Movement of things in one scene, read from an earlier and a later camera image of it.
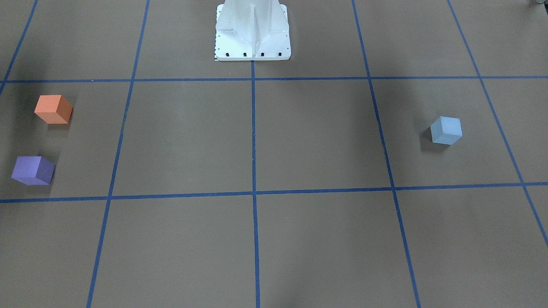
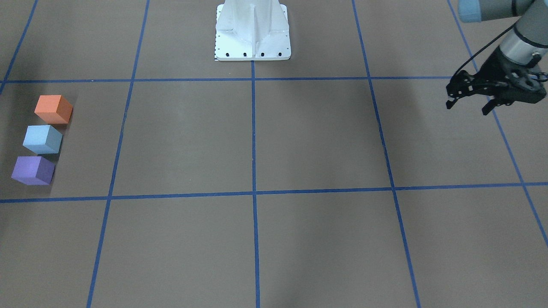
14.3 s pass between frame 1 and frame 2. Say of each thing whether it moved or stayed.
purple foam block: stayed
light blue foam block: moved
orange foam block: stayed
